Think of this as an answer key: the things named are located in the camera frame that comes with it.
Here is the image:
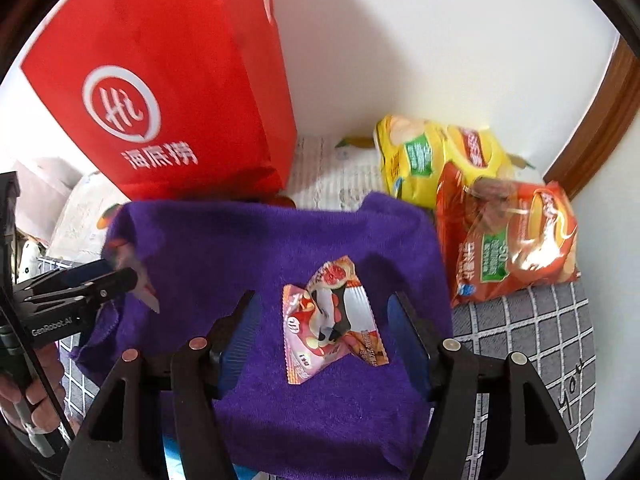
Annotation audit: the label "brown wooden door frame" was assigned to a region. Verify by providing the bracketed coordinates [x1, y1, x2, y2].
[542, 37, 640, 201]

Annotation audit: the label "red paper bag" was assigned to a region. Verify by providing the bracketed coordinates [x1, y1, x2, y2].
[20, 0, 296, 206]

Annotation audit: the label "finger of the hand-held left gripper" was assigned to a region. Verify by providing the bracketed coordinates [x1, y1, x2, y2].
[30, 258, 118, 288]
[12, 267, 139, 318]

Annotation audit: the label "panda print snack packet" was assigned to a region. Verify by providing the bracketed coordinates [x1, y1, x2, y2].
[281, 256, 391, 386]

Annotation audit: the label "white plastic bag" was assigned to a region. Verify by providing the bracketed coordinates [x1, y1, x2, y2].
[12, 159, 85, 261]

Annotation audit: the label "yellow chip bag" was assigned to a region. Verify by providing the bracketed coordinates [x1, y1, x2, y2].
[374, 114, 516, 208]

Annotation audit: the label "person's left hand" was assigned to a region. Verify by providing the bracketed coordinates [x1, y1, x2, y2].
[0, 345, 68, 433]

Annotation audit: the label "pink white snack packet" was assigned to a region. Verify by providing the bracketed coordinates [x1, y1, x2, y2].
[102, 241, 162, 314]

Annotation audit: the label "light blue box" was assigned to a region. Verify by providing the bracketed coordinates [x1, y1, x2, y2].
[162, 440, 263, 480]

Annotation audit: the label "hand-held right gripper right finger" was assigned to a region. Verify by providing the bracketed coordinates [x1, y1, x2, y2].
[387, 290, 586, 480]

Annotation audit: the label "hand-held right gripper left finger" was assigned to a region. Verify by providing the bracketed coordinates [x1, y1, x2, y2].
[60, 290, 261, 480]

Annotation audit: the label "red chip bag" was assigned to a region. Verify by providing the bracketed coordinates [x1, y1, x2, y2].
[434, 161, 581, 309]

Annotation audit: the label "purple towel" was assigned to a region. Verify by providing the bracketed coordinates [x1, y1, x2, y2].
[70, 192, 456, 480]

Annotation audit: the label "grey grid bedsheet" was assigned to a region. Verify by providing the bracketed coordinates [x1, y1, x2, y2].
[37, 255, 598, 480]

